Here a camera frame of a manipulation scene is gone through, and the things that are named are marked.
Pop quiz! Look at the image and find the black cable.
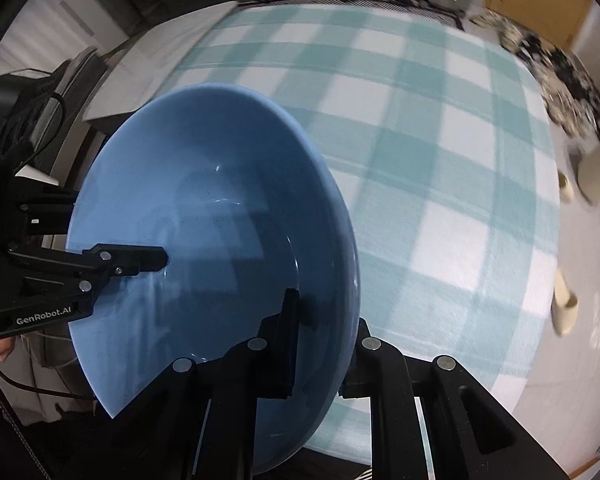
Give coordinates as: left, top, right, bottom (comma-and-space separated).
0, 347, 99, 402

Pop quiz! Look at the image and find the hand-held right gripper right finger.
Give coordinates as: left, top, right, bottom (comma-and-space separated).
340, 317, 571, 480

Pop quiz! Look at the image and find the grey quilted chair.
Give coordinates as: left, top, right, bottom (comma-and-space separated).
55, 47, 112, 111

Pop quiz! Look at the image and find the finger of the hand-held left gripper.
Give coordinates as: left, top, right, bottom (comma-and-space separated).
11, 165, 79, 237
7, 242, 170, 293

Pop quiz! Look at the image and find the beige slide sandal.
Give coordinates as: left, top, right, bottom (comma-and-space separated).
557, 170, 576, 204
551, 270, 581, 337

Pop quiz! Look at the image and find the grey marble coffee table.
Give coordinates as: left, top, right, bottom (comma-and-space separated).
82, 2, 238, 123

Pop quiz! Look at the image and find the teal plaid tablecloth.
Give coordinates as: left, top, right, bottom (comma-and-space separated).
177, 2, 563, 466

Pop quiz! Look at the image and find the blue bowl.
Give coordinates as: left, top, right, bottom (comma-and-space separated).
66, 84, 360, 476

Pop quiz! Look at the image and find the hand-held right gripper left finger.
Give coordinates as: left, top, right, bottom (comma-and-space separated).
111, 287, 301, 480

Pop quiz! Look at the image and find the pile of sneakers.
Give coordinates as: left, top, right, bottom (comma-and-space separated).
500, 15, 600, 137

